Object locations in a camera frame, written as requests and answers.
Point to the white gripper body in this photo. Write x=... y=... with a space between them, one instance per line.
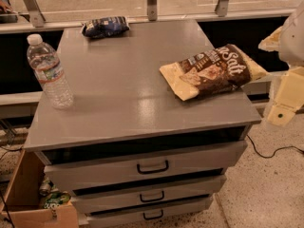
x=293 y=42

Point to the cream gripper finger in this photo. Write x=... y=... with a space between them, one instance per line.
x=271 y=42
x=289 y=96

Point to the brown chip bag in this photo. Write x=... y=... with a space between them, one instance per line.
x=214 y=71

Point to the blue chip bag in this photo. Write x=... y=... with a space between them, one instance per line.
x=104 y=27

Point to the bottom grey drawer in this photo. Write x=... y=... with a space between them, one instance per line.
x=150 y=212

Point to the grey drawer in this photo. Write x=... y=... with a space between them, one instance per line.
x=150 y=212
x=149 y=194
x=81 y=175

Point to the grey drawer cabinet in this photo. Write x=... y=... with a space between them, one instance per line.
x=123 y=106

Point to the middle grey drawer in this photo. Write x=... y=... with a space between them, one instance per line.
x=149 y=194

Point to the clear plastic water bottle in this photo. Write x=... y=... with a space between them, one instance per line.
x=44 y=61

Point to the top grey drawer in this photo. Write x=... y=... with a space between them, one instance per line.
x=81 y=175

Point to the green snack package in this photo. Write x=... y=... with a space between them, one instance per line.
x=56 y=199

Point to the metal can in box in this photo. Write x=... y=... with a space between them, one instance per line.
x=45 y=187

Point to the cardboard box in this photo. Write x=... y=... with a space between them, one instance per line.
x=22 y=197

